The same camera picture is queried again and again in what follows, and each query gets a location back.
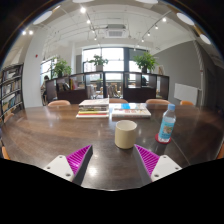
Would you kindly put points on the red round coaster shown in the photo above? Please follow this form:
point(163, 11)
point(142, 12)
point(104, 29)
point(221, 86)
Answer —
point(157, 139)

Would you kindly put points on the orange chair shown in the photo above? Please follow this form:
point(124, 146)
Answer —
point(59, 103)
point(183, 102)
point(157, 101)
point(221, 152)
point(4, 153)

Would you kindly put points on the orange chair right side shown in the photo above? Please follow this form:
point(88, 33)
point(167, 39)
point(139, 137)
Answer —
point(221, 152)

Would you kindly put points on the cream ceramic cup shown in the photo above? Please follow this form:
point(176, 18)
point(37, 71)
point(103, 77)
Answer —
point(125, 134)

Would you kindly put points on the stack of books left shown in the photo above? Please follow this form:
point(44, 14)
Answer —
point(94, 108)

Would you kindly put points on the right potted plant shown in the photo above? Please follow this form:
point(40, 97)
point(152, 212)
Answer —
point(145, 62)

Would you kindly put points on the tall bookshelf at left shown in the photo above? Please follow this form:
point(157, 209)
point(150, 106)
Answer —
point(11, 97)

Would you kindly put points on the orange chair back left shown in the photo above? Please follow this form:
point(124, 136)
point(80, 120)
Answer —
point(59, 103)

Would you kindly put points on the orange chair back right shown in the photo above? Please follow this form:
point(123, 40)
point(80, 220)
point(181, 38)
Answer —
point(183, 102)

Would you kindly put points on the orange chair back middle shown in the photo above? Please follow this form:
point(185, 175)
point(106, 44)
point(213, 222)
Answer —
point(157, 101)

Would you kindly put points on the dark low shelf unit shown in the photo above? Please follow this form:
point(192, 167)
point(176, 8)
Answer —
point(131, 86)

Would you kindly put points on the flat books right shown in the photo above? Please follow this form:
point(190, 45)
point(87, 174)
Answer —
point(135, 110)

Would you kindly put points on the left potted plant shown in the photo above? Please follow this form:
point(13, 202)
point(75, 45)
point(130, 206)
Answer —
point(60, 68)

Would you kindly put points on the clear plastic water bottle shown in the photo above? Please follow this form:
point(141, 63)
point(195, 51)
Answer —
point(167, 124)

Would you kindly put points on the orange chair left side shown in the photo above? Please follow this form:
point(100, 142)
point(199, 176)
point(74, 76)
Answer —
point(4, 153)

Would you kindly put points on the ceiling air conditioner unit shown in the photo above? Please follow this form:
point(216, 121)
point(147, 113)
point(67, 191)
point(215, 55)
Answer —
point(115, 31)

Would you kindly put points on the white radiator panel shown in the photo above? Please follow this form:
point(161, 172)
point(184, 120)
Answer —
point(187, 93)

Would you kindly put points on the potted plant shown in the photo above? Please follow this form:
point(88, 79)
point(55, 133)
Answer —
point(99, 62)
point(145, 62)
point(60, 68)

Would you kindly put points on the middle potted plant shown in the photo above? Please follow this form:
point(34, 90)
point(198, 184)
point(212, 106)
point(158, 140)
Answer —
point(99, 62)

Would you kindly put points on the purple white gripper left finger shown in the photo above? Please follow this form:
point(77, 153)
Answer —
point(73, 166)

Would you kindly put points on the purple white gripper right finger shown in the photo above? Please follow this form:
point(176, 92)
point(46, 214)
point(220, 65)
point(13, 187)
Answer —
point(153, 167)

